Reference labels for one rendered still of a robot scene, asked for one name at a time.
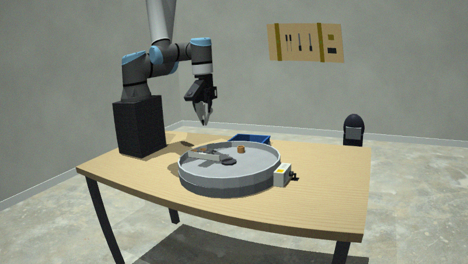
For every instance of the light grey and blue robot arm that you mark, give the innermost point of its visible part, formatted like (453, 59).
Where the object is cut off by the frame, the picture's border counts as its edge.
(137, 67)

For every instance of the blue open crate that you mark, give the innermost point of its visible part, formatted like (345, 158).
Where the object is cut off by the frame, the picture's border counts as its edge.
(252, 138)

